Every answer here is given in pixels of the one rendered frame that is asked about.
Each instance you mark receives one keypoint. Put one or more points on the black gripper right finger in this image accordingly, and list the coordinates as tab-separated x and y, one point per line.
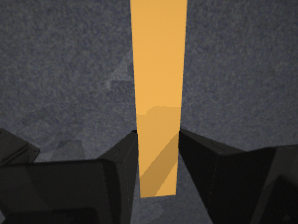
234	185

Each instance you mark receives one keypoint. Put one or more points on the orange bar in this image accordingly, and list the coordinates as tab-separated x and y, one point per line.
158	37

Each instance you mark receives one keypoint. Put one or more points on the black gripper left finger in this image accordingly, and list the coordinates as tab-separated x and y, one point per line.
106	183

